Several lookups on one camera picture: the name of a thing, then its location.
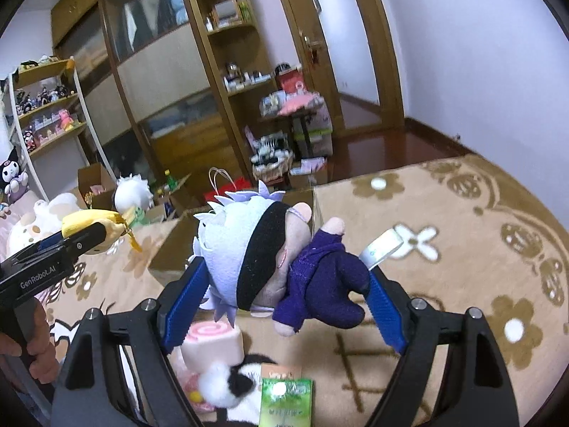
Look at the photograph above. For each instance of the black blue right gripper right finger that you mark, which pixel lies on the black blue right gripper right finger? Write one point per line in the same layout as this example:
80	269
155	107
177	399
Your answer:
456	351

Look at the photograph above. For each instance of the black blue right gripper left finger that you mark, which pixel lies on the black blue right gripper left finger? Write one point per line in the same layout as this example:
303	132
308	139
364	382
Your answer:
92	390

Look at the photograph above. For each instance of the yellow dog plush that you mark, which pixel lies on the yellow dog plush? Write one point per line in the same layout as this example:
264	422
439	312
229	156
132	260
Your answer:
94	231

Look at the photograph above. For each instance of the black white fluffy plush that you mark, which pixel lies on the black white fluffy plush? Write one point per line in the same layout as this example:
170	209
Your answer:
234	391

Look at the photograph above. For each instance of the white-haired doll plush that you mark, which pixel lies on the white-haired doll plush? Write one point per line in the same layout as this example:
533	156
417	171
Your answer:
262	257

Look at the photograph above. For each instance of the person's left hand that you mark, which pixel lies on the person's left hand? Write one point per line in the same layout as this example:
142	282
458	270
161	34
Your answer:
45	367

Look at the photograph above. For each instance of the white cat plush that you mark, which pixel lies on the white cat plush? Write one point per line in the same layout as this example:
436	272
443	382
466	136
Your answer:
31	219

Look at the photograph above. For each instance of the Kuromi plush doll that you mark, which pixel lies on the Kuromi plush doll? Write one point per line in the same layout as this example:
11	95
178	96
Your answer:
14	180

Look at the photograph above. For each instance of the brown cardboard box on floor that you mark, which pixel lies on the brown cardboard box on floor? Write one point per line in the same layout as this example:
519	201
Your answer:
96	187

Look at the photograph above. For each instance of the pink swirl roll plush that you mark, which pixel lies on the pink swirl roll plush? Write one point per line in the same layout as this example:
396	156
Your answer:
209	342

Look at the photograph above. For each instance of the green frog plush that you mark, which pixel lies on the green frog plush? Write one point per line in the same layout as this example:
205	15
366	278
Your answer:
135	216

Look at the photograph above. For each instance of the white round plush head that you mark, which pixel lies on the white round plush head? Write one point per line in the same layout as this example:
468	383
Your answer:
133	191

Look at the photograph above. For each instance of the white display shelf rack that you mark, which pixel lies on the white display shelf rack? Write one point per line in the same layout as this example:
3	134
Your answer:
48	109

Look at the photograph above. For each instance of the beige floral blanket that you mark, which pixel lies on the beige floral blanket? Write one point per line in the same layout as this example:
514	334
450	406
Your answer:
472	236

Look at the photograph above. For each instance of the open cardboard box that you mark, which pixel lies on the open cardboard box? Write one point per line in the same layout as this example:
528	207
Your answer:
170	261

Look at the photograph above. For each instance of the green glass bottle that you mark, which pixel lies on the green glass bottle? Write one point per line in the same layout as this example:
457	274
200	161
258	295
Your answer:
171	181

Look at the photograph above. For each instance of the orange cartoon card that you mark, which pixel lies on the orange cartoon card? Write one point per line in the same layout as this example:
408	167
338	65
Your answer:
274	371

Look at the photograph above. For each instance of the green snack packet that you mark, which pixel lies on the green snack packet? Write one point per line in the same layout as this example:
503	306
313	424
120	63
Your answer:
286	403

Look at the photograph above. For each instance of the red paper shopping bag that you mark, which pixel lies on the red paper shopping bag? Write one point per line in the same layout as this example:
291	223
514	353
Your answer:
222	182

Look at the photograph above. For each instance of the wooden wardrobe cabinet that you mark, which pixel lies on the wooden wardrobe cabinet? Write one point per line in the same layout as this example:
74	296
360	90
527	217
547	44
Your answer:
146	87

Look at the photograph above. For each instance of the small cardboard box with papers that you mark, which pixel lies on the small cardboard box with papers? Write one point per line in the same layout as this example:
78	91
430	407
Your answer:
309	172

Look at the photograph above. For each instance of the wicker basket with toys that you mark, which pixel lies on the wicker basket with toys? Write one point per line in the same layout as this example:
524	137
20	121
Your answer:
272	156

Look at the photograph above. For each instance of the small black side table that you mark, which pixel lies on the small black side table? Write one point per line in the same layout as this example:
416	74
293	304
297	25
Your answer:
310	127

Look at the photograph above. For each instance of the wooden corner shelf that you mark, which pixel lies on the wooden corner shelf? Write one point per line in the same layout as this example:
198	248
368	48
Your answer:
238	69

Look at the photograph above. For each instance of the wooden door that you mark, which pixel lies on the wooden door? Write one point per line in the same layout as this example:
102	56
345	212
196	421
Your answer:
346	51

